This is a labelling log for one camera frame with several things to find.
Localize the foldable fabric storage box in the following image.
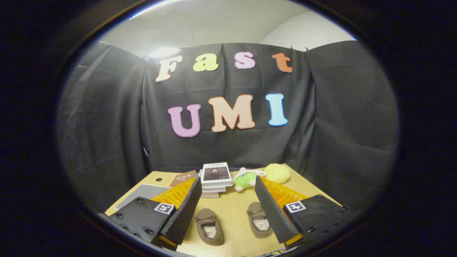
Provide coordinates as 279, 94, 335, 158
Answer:
115, 184, 172, 211

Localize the white portrait cover book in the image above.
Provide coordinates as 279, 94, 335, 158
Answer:
201, 162, 233, 188

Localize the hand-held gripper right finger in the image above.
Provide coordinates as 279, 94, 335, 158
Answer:
255, 176, 352, 250

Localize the brown cover book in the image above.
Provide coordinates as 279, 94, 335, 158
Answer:
170, 170, 198, 187

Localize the green and pink plush toy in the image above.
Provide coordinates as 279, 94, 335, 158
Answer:
233, 167, 266, 192

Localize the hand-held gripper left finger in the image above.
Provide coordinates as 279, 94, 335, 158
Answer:
107, 177, 203, 250

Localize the brown fuzzy slipper shoe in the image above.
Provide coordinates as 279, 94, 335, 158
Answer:
246, 202, 273, 238
195, 208, 224, 246

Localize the black backdrop cloth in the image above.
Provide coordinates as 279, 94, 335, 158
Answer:
57, 40, 400, 215

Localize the yellow plush toy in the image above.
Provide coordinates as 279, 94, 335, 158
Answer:
263, 163, 290, 184

